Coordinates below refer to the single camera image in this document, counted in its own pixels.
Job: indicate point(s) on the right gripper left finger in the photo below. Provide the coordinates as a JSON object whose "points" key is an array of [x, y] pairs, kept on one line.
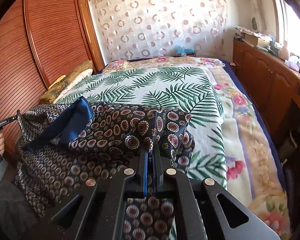
{"points": [[95, 211]]}

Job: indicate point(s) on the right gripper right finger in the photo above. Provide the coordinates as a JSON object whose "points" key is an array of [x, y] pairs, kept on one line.
{"points": [[204, 209]]}

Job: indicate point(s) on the navy patterned silk garment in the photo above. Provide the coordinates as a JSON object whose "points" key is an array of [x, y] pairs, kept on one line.
{"points": [[65, 146]]}

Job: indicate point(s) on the grey sleeved left forearm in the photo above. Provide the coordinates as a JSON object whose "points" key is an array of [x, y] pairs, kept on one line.
{"points": [[22, 204]]}

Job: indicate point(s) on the floral bed blanket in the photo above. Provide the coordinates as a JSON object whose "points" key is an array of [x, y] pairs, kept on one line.
{"points": [[251, 172]]}

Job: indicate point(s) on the gold patterned pillow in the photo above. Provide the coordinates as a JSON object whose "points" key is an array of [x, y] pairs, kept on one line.
{"points": [[62, 86]]}

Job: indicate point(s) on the wooden louvered wardrobe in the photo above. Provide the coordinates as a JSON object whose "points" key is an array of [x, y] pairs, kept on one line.
{"points": [[41, 40]]}

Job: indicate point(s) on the palm leaf print blanket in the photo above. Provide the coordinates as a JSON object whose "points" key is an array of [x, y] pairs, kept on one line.
{"points": [[188, 89]]}

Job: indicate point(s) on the long wooden cabinet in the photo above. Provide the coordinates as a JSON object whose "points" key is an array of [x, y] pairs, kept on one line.
{"points": [[273, 88]]}

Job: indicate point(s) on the blue item behind bed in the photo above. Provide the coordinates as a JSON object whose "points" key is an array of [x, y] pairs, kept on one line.
{"points": [[182, 51]]}

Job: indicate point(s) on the cardboard box on cabinet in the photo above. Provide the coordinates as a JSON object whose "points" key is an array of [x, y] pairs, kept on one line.
{"points": [[258, 40]]}

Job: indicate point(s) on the sheer circle pattern curtain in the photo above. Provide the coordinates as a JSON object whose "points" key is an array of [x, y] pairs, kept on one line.
{"points": [[134, 29]]}

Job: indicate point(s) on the small round fan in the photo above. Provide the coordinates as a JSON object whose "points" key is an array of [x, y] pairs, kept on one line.
{"points": [[254, 23]]}

